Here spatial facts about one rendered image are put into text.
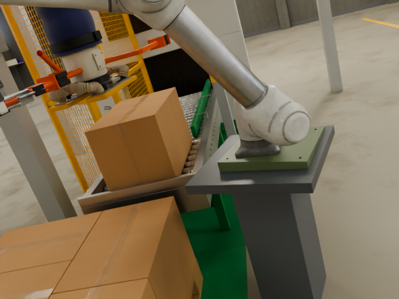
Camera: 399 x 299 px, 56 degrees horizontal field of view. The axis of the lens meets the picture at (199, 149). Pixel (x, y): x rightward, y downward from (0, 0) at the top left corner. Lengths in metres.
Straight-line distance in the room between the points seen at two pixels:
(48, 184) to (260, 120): 2.12
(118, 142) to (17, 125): 1.12
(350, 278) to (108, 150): 1.37
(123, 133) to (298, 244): 1.01
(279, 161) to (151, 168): 0.84
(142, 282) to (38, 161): 1.77
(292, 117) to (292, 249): 0.64
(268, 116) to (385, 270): 1.11
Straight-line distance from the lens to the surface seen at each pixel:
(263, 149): 1.47
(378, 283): 2.00
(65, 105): 1.70
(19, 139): 2.98
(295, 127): 1.23
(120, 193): 2.05
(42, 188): 3.09
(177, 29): 1.13
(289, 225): 1.56
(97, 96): 1.61
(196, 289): 2.07
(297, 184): 1.29
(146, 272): 1.46
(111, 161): 2.05
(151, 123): 1.91
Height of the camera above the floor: 1.37
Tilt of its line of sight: 20 degrees down
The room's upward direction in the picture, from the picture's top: 17 degrees counter-clockwise
